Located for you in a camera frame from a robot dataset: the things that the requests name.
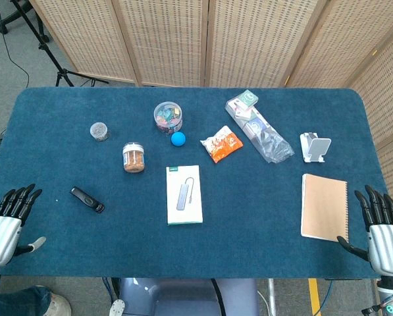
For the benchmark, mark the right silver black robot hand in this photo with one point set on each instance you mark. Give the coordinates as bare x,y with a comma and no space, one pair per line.
387,247

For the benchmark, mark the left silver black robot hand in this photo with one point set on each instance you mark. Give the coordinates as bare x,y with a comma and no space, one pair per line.
2,238

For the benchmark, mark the black stapler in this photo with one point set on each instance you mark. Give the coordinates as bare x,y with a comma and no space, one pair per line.
86,199

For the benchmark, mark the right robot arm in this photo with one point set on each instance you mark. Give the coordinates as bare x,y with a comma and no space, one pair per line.
392,296

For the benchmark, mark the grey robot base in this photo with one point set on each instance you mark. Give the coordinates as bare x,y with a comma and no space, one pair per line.
183,298

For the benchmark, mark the clear tub of clips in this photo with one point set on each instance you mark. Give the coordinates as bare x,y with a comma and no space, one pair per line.
168,116

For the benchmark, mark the blue jeans leg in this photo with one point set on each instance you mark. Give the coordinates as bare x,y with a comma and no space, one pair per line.
15,301

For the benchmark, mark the brown spiral notebook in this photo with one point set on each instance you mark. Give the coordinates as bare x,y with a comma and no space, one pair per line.
324,205

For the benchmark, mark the white shoe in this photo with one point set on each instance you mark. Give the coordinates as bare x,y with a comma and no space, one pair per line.
59,304

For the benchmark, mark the yellow floor tape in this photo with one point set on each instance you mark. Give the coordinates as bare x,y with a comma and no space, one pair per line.
314,296

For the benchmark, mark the white phone stand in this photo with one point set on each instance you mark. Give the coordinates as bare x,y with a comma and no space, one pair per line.
314,146

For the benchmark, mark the silver table leg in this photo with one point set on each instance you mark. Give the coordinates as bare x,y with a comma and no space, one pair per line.
272,298

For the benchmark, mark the small clear jar of staples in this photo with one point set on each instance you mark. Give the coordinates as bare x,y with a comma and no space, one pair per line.
99,131

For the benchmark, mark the blue table mat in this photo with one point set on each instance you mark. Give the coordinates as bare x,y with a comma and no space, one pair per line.
249,197

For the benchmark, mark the clear jar of brown powder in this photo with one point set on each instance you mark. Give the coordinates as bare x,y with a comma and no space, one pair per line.
134,159

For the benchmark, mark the clear plastic bag of tissues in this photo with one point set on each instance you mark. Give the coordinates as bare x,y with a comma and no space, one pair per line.
272,143

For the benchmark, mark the blue print tissue pack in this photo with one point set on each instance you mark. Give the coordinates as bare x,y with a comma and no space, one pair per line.
257,126

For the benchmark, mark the white USB hub box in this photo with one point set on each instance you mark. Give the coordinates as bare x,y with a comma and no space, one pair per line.
184,195

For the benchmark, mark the orange white snack bag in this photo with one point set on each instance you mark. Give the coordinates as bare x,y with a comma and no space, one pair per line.
222,145

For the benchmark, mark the white pink tissue pack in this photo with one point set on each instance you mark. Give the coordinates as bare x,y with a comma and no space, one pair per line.
242,113

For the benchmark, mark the black tripod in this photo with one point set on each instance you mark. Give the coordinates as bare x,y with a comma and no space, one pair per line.
41,41

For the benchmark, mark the blue ball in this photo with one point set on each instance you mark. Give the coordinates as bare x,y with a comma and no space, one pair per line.
178,139

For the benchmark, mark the green tissue pack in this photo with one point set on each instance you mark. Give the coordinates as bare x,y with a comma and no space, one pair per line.
248,98

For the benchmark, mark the black office chair base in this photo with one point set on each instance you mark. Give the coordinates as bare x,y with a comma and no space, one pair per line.
12,18

